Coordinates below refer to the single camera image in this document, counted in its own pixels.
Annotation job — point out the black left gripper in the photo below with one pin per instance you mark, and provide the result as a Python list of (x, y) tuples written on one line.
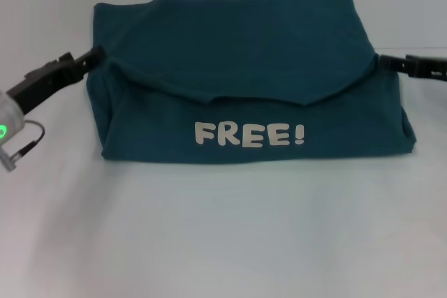
[(45, 80)]

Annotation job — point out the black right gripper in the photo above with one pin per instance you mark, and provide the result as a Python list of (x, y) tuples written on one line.
[(431, 67)]

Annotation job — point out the teal blue shirt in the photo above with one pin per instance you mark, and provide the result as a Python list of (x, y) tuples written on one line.
[(244, 67)]

